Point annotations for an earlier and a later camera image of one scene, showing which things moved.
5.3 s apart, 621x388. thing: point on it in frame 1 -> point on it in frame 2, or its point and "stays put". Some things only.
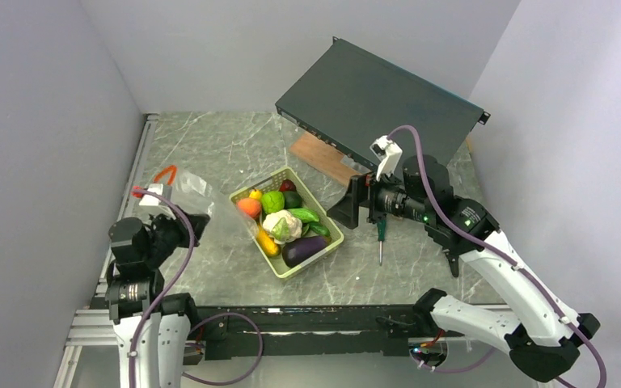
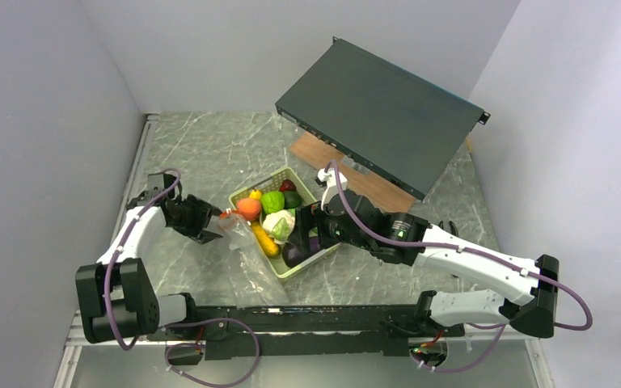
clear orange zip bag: [166, 192] -> [256, 281]
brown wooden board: [323, 156] stays put
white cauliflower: [283, 225] stays put
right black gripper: [346, 210] -> [309, 217]
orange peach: [249, 207] stays put
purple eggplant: [296, 251] stays put
